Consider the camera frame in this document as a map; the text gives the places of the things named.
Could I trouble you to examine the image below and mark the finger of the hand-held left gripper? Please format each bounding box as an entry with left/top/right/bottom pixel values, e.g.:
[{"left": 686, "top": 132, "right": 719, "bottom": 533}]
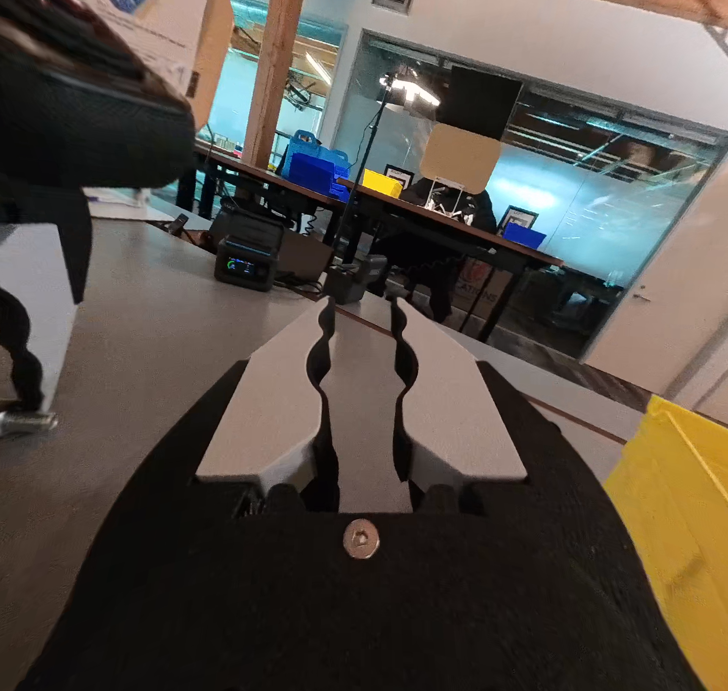
[{"left": 0, "top": 221, "right": 78, "bottom": 414}]

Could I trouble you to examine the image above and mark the printed cardboard box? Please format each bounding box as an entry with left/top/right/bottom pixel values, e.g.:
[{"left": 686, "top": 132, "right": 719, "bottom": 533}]
[{"left": 455, "top": 259, "right": 513, "bottom": 328}]

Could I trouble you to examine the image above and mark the cardboard box with white label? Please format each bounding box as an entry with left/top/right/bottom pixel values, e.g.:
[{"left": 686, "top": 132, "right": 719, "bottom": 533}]
[{"left": 51, "top": 0, "right": 235, "bottom": 134}]

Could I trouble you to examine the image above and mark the black light stand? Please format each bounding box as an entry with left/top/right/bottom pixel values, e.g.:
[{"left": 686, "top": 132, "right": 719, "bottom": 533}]
[{"left": 333, "top": 71, "right": 402, "bottom": 265}]

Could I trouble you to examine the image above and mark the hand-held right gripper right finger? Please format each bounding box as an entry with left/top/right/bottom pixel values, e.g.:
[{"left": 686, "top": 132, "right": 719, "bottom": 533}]
[{"left": 391, "top": 296, "right": 529, "bottom": 490}]

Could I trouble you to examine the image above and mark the steel bolt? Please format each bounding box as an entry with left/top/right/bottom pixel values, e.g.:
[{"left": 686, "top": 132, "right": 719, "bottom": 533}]
[{"left": 0, "top": 410, "right": 59, "bottom": 438}]

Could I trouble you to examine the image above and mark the dark wooden table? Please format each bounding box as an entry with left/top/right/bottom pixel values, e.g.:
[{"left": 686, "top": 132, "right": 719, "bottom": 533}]
[
  {"left": 336, "top": 176, "right": 564, "bottom": 345},
  {"left": 176, "top": 142, "right": 349, "bottom": 248}
]

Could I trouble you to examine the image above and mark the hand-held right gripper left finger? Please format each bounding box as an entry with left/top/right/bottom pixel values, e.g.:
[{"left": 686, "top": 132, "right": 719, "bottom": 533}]
[{"left": 195, "top": 295, "right": 341, "bottom": 514}]

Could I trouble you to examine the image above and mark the black power station with display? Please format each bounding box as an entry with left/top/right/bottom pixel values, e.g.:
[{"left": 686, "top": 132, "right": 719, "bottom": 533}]
[{"left": 213, "top": 206, "right": 286, "bottom": 294}]

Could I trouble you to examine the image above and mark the wooden post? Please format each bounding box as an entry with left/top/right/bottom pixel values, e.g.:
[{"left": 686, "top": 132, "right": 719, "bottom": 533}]
[{"left": 242, "top": 0, "right": 314, "bottom": 168}]

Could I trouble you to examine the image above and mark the light blue plastic crate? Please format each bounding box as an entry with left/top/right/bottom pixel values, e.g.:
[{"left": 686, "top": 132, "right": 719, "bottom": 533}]
[{"left": 282, "top": 130, "right": 349, "bottom": 182}]

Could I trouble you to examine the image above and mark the plain brown cardboard box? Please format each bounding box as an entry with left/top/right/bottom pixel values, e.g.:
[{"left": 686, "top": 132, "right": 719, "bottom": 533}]
[{"left": 279, "top": 229, "right": 335, "bottom": 283}]

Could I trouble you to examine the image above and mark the yellow plastic bin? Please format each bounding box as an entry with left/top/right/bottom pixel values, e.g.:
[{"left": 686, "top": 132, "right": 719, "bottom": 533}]
[
  {"left": 603, "top": 394, "right": 728, "bottom": 691},
  {"left": 362, "top": 168, "right": 403, "bottom": 198}
]

